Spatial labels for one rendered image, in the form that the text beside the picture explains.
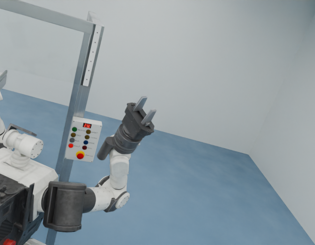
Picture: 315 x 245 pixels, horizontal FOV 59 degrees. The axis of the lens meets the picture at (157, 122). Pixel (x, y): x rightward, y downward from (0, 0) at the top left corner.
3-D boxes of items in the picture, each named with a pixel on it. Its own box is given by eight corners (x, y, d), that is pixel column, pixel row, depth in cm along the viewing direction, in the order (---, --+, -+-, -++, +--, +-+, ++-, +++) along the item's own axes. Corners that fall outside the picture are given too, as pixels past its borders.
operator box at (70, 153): (92, 162, 175) (102, 125, 166) (64, 159, 169) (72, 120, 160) (92, 157, 180) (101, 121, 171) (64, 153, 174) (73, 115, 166)
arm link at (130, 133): (139, 134, 83) (124, 157, 91) (163, 129, 90) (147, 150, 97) (119, 103, 88) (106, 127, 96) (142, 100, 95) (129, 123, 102)
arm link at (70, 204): (93, 222, 99) (70, 227, 86) (71, 218, 102) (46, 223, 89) (97, 188, 101) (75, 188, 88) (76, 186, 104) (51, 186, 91)
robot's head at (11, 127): (18, 152, 90) (30, 131, 92) (-4, 142, 91) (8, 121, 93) (27, 155, 96) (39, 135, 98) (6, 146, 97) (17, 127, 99)
